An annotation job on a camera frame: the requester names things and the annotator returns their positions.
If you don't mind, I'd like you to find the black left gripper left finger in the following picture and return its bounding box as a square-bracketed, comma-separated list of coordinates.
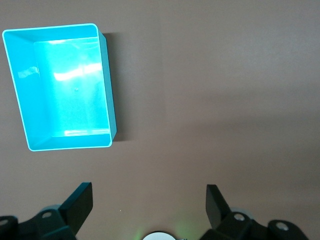
[0, 182, 94, 240]

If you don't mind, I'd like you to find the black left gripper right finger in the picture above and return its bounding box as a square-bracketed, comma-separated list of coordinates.
[199, 184, 308, 240]

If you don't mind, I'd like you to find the teal plastic storage bin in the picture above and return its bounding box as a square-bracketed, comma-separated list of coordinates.
[1, 23, 118, 152]

